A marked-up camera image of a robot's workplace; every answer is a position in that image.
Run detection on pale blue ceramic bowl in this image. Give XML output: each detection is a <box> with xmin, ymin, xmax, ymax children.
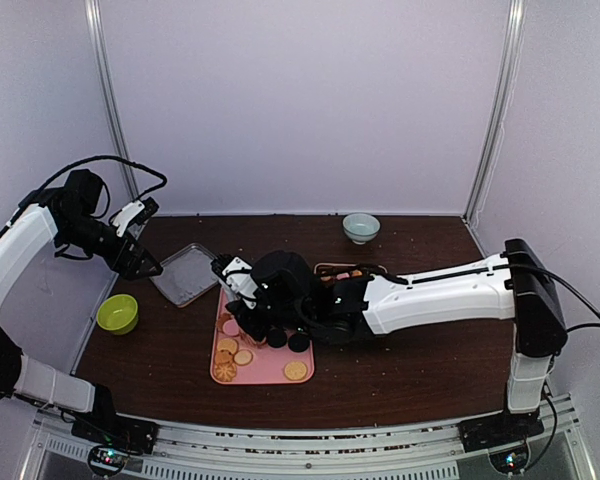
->
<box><xmin>342</xmin><ymin>213</ymin><xmax>381</xmax><ymax>245</ymax></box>

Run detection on gold cookie tin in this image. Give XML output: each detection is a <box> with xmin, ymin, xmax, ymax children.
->
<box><xmin>314</xmin><ymin>262</ymin><xmax>388</xmax><ymax>284</ymax></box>

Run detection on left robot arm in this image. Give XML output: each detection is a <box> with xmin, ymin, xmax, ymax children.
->
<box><xmin>0</xmin><ymin>158</ymin><xmax>162</xmax><ymax>444</ymax></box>

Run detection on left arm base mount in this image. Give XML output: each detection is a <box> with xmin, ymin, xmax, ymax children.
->
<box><xmin>67</xmin><ymin>411</ymin><xmax>159</xmax><ymax>455</ymax></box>

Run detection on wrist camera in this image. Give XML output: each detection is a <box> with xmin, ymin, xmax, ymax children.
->
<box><xmin>250</xmin><ymin>250</ymin><xmax>316</xmax><ymax>306</ymax></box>
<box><xmin>63</xmin><ymin>169</ymin><xmax>108</xmax><ymax>219</ymax></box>

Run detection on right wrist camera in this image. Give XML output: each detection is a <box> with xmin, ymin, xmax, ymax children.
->
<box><xmin>250</xmin><ymin>250</ymin><xmax>316</xmax><ymax>306</ymax></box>

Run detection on black sandwich cookie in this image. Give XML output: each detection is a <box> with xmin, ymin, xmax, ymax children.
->
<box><xmin>287</xmin><ymin>333</ymin><xmax>311</xmax><ymax>353</ymax></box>
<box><xmin>266</xmin><ymin>329</ymin><xmax>287</xmax><ymax>348</ymax></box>

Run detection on aluminium corner post left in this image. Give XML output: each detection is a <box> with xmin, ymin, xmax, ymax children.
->
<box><xmin>83</xmin><ymin>0</ymin><xmax>141</xmax><ymax>201</ymax></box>

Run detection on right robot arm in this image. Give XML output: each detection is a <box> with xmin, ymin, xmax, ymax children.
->
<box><xmin>211</xmin><ymin>239</ymin><xmax>568</xmax><ymax>442</ymax></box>

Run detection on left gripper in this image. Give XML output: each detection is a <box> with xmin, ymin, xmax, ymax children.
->
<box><xmin>56</xmin><ymin>213</ymin><xmax>162</xmax><ymax>280</ymax></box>

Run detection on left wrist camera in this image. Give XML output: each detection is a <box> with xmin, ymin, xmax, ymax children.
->
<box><xmin>63</xmin><ymin>169</ymin><xmax>108</xmax><ymax>219</ymax></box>

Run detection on aluminium corner post right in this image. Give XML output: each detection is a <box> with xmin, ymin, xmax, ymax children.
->
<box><xmin>464</xmin><ymin>0</ymin><xmax>526</xmax><ymax>230</ymax></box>

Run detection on aluminium corner post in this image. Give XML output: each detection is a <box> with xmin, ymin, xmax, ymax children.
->
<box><xmin>464</xmin><ymin>0</ymin><xmax>526</xmax><ymax>230</ymax></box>
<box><xmin>83</xmin><ymin>0</ymin><xmax>141</xmax><ymax>201</ymax></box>

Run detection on yellow round cookie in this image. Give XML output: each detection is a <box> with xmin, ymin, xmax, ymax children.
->
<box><xmin>283</xmin><ymin>361</ymin><xmax>309</xmax><ymax>382</ymax></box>

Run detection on pink round cookie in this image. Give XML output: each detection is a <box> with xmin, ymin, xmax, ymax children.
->
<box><xmin>220</xmin><ymin>320</ymin><xmax>240</xmax><ymax>337</ymax></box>

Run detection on silver metal tin lid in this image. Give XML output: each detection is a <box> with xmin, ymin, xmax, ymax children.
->
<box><xmin>151</xmin><ymin>243</ymin><xmax>218</xmax><ymax>308</ymax></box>

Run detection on pink tray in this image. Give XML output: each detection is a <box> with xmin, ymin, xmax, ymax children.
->
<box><xmin>209</xmin><ymin>290</ymin><xmax>315</xmax><ymax>386</ymax></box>

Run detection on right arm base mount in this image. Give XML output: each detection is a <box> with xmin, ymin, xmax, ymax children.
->
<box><xmin>458</xmin><ymin>411</ymin><xmax>544</xmax><ymax>452</ymax></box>

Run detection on green bowl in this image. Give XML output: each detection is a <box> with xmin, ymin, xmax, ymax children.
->
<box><xmin>96</xmin><ymin>294</ymin><xmax>139</xmax><ymax>335</ymax></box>

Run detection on swirl butter cookie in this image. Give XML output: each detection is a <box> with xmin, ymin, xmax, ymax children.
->
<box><xmin>212</xmin><ymin>362</ymin><xmax>237</xmax><ymax>383</ymax></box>

